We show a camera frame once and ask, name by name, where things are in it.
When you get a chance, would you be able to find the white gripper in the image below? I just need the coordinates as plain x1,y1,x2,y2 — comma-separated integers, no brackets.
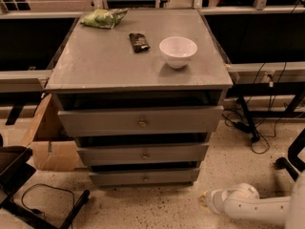
198,183,259,215

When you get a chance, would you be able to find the grey bottom drawer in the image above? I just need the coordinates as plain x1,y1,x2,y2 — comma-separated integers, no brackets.
90,161,200,187

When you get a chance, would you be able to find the grey drawer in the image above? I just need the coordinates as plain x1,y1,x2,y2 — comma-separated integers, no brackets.
58,106,223,137
90,161,200,187
77,143,208,166

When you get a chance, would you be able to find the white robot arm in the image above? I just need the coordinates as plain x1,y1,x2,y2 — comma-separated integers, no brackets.
199,172,305,229

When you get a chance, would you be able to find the grey middle drawer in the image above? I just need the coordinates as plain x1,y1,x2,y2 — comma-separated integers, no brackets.
77,143,208,166

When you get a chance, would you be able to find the grey top drawer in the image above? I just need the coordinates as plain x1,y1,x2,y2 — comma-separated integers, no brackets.
58,106,223,137

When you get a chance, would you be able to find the grey wooden drawer cabinet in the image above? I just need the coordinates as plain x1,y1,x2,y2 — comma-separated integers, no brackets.
44,8,234,188

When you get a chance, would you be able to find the black desk leg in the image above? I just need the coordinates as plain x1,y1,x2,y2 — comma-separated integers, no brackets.
238,95,260,143

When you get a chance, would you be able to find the black office chair right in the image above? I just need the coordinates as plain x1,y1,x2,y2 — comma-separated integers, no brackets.
274,129,305,181

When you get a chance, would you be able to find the white ceramic bowl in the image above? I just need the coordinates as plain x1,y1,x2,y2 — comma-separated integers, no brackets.
159,36,197,69

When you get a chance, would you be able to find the brown cardboard box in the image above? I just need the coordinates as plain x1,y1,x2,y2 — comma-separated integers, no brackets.
20,94,79,172

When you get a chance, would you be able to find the dark snack packet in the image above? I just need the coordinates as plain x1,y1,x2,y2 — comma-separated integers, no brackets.
129,33,150,53

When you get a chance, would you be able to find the green chip bag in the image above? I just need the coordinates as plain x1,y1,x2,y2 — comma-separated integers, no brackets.
80,9,128,30

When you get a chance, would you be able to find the black cables and adapter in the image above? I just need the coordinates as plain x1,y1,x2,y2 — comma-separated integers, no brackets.
221,62,287,155

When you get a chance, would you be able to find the black floor cable left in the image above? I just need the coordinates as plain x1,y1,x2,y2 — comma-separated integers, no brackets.
20,182,76,215

